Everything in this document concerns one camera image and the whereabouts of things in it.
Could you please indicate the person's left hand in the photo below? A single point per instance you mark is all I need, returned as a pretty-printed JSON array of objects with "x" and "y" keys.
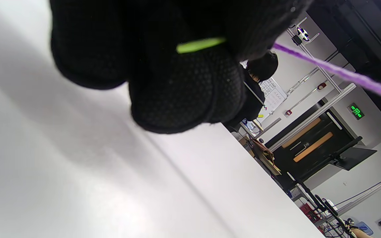
[{"x": 164, "y": 86}]

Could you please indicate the lime green plastic needle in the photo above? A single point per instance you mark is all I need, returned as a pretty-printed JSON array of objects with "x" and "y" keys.
[{"x": 200, "y": 45}]

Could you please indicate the purple thread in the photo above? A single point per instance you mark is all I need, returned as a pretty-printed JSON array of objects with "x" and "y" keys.
[{"x": 342, "y": 74}]

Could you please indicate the black monitor on arm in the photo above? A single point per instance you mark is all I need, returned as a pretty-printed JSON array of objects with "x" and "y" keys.
[{"x": 352, "y": 157}]

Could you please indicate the brown cloth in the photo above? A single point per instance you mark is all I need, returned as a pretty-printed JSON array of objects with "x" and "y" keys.
[{"x": 265, "y": 157}]

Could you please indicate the black double door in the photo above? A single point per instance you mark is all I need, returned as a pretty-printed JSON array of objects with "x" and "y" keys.
[{"x": 309, "y": 145}]

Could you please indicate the green exit sign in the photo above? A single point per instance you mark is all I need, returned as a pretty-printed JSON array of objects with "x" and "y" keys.
[{"x": 356, "y": 111}]

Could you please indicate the white wall chart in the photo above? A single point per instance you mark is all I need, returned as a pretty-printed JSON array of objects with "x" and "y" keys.
[{"x": 275, "y": 96}]

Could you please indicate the white wall-mounted tracking camera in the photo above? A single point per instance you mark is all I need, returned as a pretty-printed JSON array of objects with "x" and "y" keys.
[{"x": 301, "y": 34}]

